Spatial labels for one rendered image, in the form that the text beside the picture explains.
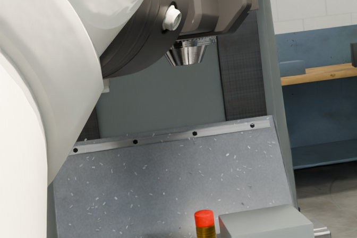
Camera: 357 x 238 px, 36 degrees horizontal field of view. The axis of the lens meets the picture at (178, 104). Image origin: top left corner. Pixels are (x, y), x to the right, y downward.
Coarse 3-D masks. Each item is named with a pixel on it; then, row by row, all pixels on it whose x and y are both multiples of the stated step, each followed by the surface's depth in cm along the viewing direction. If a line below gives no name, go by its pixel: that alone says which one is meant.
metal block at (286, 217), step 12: (288, 204) 44; (228, 216) 43; (240, 216) 42; (252, 216) 42; (264, 216) 42; (276, 216) 41; (288, 216) 41; (300, 216) 41; (228, 228) 40; (240, 228) 40; (252, 228) 39; (264, 228) 39; (276, 228) 39; (288, 228) 39; (300, 228) 39; (312, 228) 39
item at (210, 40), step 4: (180, 40) 37; (184, 40) 37; (188, 40) 37; (192, 40) 37; (196, 40) 37; (200, 40) 37; (204, 40) 37; (208, 40) 38; (212, 40) 38; (176, 44) 37; (180, 44) 37; (184, 44) 37; (188, 44) 37; (192, 44) 37; (196, 44) 37; (200, 44) 37; (204, 44) 38; (208, 44) 38; (172, 48) 37; (176, 48) 37
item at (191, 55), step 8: (184, 48) 38; (192, 48) 38; (200, 48) 38; (168, 56) 39; (176, 56) 38; (184, 56) 38; (192, 56) 38; (200, 56) 39; (176, 64) 39; (184, 64) 38
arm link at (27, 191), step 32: (0, 64) 9; (0, 96) 8; (0, 128) 7; (32, 128) 9; (0, 160) 7; (32, 160) 8; (0, 192) 6; (32, 192) 8; (0, 224) 6; (32, 224) 7
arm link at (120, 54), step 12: (144, 0) 22; (156, 0) 23; (144, 12) 22; (156, 12) 24; (132, 24) 22; (144, 24) 23; (120, 36) 22; (132, 36) 22; (144, 36) 24; (108, 48) 22; (120, 48) 22; (132, 48) 23; (108, 60) 22; (120, 60) 23; (108, 72) 24
